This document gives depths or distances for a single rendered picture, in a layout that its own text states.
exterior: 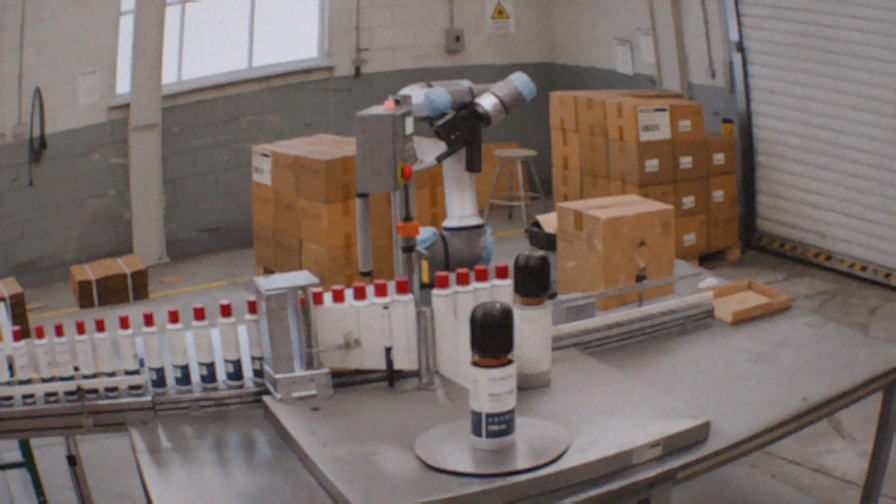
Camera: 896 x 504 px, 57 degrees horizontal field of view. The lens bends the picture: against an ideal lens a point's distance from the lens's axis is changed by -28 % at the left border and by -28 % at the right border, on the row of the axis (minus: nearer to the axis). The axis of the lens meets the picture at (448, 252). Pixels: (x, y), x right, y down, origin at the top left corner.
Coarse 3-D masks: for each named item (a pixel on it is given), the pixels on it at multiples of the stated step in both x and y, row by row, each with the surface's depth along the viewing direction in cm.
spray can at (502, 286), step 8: (496, 264) 271; (504, 264) 271; (496, 272) 271; (504, 272) 271; (496, 280) 272; (504, 280) 271; (496, 288) 271; (504, 288) 270; (512, 288) 272; (496, 296) 271; (504, 296) 271; (512, 296) 273; (512, 304) 273
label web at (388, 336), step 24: (336, 312) 248; (360, 312) 247; (384, 312) 245; (408, 312) 247; (336, 336) 249; (360, 336) 249; (384, 336) 246; (408, 336) 248; (456, 336) 237; (336, 360) 250; (360, 360) 250; (384, 360) 249; (408, 360) 249; (456, 360) 238
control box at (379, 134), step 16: (368, 112) 254; (384, 112) 252; (400, 112) 256; (368, 128) 254; (384, 128) 253; (400, 128) 256; (368, 144) 255; (384, 144) 254; (400, 144) 257; (368, 160) 256; (384, 160) 255; (400, 160) 257; (368, 176) 256; (384, 176) 256; (400, 176) 257; (368, 192) 258
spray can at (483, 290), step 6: (474, 270) 270; (480, 270) 268; (486, 270) 269; (474, 276) 270; (480, 276) 269; (486, 276) 269; (474, 282) 271; (480, 282) 269; (486, 282) 270; (474, 288) 269; (480, 288) 269; (486, 288) 269; (492, 288) 271; (474, 294) 270; (480, 294) 269; (486, 294) 269; (492, 294) 271; (480, 300) 269; (486, 300) 269; (492, 300) 271
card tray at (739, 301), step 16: (720, 288) 321; (736, 288) 324; (752, 288) 325; (768, 288) 316; (720, 304) 313; (736, 304) 311; (752, 304) 310; (768, 304) 299; (784, 304) 303; (736, 320) 294
